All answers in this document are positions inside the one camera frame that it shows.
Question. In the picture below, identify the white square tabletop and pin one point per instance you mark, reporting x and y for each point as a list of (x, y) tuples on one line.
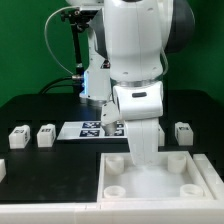
[(174, 177)]

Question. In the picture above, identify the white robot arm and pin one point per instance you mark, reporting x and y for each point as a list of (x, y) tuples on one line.
[(135, 36)]

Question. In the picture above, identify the marker plate with tags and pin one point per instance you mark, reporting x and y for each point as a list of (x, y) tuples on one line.
[(88, 130)]

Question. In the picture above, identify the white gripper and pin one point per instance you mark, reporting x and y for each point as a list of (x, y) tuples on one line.
[(140, 109)]

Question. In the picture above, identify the white block at left edge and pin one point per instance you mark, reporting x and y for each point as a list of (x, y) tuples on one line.
[(2, 169)]

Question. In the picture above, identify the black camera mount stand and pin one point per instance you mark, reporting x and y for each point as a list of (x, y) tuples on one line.
[(78, 25)]

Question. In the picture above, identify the white L-shaped obstacle fence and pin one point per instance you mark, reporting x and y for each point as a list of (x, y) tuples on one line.
[(188, 211)]

